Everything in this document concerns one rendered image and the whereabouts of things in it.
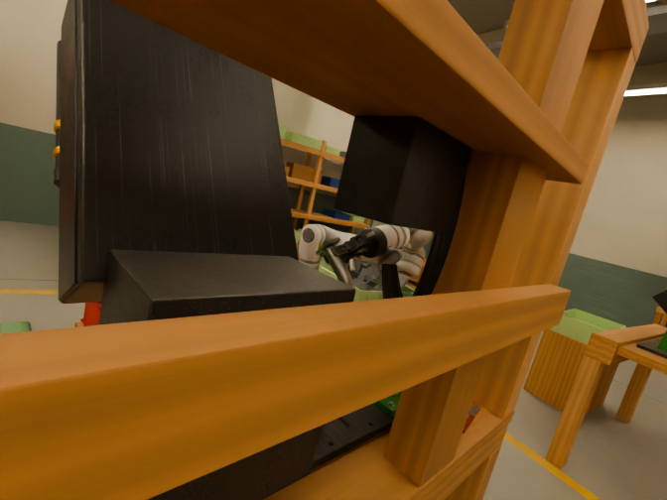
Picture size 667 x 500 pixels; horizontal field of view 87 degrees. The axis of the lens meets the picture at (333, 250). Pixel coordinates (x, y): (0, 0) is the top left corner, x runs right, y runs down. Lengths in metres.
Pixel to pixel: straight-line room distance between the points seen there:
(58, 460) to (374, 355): 0.23
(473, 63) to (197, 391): 0.34
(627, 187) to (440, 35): 7.57
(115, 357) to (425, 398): 0.60
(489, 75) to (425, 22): 0.12
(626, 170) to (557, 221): 6.89
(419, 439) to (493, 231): 0.41
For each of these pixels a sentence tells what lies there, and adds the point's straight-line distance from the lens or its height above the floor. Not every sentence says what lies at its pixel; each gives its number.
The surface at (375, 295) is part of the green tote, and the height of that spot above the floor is 0.94.
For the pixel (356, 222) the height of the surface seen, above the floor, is 0.84.
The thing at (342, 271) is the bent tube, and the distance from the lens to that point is 0.78.
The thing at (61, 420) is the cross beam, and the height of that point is 1.25.
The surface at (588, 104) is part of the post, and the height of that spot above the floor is 1.72.
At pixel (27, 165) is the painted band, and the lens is 6.25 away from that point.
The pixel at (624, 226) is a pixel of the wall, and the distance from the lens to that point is 7.74.
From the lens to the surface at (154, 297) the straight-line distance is 0.39.
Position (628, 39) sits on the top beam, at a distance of 1.12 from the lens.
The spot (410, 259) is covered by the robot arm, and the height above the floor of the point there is 1.20.
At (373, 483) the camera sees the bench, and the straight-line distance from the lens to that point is 0.78.
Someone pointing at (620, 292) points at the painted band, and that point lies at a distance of 7.67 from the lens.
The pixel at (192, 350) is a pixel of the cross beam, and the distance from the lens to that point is 0.22.
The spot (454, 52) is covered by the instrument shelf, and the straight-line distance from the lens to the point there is 0.35.
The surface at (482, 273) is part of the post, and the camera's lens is 0.64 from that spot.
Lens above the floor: 1.38
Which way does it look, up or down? 9 degrees down
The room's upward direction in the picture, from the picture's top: 13 degrees clockwise
